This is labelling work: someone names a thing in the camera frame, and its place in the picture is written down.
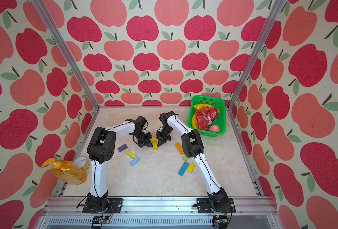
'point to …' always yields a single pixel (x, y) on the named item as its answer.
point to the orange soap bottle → (65, 171)
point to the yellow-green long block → (130, 153)
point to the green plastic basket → (220, 120)
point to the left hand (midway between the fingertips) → (154, 147)
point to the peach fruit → (215, 128)
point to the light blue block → (135, 161)
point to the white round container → (80, 161)
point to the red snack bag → (205, 117)
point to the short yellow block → (155, 145)
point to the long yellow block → (153, 139)
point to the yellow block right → (191, 167)
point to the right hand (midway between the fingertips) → (158, 147)
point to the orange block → (179, 148)
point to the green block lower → (184, 158)
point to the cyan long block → (183, 168)
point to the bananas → (199, 107)
